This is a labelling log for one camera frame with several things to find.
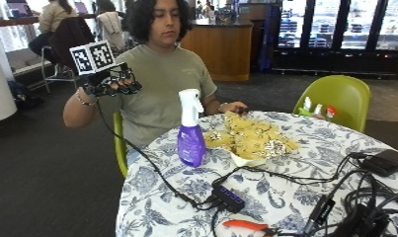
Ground purple spray bottle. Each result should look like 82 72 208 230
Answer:
176 88 208 169

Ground white jacket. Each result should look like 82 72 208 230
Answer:
94 11 126 51

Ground black usb hub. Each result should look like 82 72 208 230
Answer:
210 185 247 214

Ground yellow patterned cloth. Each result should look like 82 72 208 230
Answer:
204 111 302 168

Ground white spray bottle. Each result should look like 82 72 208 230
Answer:
311 103 325 119

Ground green spray bottle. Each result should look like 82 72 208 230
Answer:
297 96 314 119

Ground red topped spray bottle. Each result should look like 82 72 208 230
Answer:
323 105 338 120

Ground wooden wall desk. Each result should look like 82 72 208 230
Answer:
0 13 97 30

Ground the person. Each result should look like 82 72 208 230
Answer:
61 0 250 167

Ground laptop with purple screen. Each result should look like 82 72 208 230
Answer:
5 1 34 18
73 1 90 15

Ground beaded wrist bracelet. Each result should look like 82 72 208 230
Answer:
73 89 98 107

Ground black glove cable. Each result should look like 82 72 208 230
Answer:
94 97 220 211

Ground black glass door fridge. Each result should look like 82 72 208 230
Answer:
267 0 398 79

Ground bundle of black cables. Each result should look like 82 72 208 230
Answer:
294 151 398 237

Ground blue floral tablecloth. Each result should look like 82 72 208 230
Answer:
114 111 398 237

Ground empty green chair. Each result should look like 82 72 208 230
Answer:
291 74 371 134

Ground black slim adapter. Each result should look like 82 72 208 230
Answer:
309 194 337 229

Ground wooden counter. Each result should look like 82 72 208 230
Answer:
178 17 254 83

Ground white marker cube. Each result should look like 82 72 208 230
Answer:
68 39 118 76

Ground black power box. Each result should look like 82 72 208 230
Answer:
359 148 398 178

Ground dark bag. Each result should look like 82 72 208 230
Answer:
6 80 45 111

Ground metal chair with dark jacket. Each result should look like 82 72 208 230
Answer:
40 16 97 96

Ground orange handled pliers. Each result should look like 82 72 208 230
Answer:
221 219 279 237

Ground green chair under person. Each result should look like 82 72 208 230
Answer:
112 111 130 180

